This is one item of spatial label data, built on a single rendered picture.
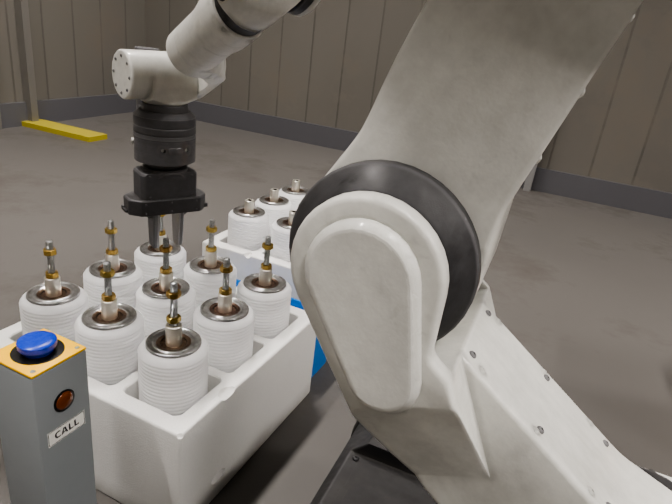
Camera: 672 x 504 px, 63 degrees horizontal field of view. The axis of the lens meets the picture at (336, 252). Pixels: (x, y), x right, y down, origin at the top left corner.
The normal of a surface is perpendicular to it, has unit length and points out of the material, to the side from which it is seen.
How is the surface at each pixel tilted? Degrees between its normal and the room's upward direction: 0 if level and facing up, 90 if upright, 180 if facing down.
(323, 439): 0
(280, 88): 90
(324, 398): 0
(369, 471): 0
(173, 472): 90
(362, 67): 90
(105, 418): 90
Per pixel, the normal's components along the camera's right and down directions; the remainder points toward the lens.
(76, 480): 0.90, 0.26
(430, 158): -0.40, 0.31
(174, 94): 0.69, 0.35
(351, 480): 0.11, -0.92
